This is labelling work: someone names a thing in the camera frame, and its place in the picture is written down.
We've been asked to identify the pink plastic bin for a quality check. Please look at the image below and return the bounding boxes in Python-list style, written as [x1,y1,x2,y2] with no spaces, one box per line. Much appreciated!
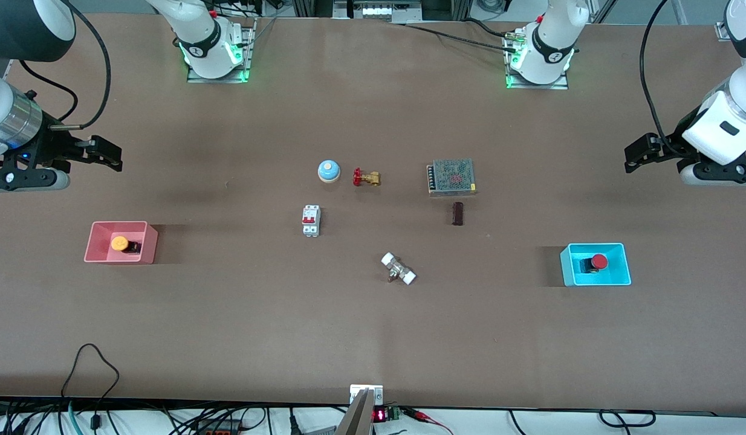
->
[84,221,158,265]

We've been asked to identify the yellow push button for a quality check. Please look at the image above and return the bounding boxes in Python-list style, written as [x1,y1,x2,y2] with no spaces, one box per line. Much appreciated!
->
[110,234,143,255]

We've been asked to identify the blue plastic bin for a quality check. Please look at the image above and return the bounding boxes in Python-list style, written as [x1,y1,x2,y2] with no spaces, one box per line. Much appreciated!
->
[560,243,632,287]

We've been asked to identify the metal mesh power supply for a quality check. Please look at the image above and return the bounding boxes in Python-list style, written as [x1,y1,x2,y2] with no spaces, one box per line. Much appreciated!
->
[426,158,478,198]

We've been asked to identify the white circuit breaker red switches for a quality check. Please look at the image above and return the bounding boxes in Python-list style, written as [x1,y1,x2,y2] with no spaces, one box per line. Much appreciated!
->
[301,205,322,238]

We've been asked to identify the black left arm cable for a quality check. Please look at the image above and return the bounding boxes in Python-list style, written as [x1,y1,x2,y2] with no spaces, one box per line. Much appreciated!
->
[639,0,689,159]

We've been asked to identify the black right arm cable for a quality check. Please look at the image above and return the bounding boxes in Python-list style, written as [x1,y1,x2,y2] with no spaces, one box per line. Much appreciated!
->
[19,0,112,131]

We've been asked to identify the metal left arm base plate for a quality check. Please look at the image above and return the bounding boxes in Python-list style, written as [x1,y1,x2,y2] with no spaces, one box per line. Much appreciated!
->
[504,29,569,91]

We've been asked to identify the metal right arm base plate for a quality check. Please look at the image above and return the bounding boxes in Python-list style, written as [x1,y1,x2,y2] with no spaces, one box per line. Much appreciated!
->
[186,17,258,84]

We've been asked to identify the black looped cable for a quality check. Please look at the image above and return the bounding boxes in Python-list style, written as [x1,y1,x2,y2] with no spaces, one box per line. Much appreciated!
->
[60,343,120,431]

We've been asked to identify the black cable to arm base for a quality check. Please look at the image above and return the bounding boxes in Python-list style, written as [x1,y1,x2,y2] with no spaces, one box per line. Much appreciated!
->
[390,18,521,51]

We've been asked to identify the black coiled cable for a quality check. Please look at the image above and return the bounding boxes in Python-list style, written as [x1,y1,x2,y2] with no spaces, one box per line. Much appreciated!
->
[598,410,657,429]

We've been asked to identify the aluminium frame rail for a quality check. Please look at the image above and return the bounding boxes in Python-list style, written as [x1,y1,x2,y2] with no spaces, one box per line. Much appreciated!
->
[332,0,423,25]

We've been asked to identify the red clip lead wire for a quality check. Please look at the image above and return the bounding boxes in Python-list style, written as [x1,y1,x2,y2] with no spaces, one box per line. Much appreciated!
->
[403,408,455,435]

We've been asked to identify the grey metal camera mount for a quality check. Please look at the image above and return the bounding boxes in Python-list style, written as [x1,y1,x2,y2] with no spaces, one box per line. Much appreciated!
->
[336,384,384,435]

